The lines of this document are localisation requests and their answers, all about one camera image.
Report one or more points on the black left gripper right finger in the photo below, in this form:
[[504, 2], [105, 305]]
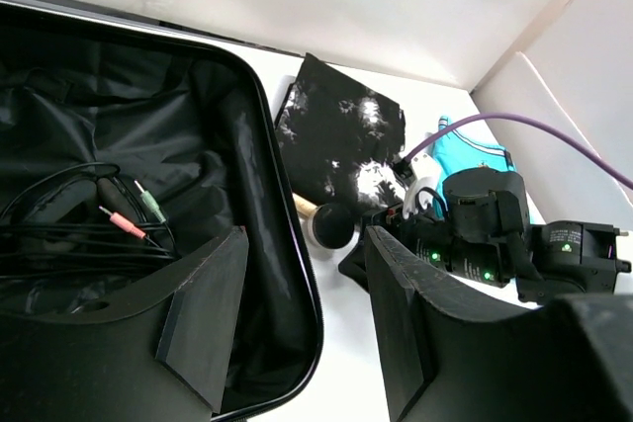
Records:
[[451, 353]]

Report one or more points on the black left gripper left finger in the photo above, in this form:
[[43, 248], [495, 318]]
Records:
[[156, 350]]

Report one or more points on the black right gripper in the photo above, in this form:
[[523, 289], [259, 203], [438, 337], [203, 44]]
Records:
[[483, 234]]

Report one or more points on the black white patterned garment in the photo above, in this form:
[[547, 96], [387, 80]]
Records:
[[338, 138]]

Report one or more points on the turquoise shorts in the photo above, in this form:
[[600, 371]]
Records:
[[465, 150]]

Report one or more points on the black wired headphones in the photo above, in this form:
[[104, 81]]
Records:
[[85, 220]]

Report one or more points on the black ribbed hard-shell suitcase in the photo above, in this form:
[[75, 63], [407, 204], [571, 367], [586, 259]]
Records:
[[191, 122]]

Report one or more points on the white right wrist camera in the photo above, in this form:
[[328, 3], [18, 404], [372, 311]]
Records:
[[425, 174]]

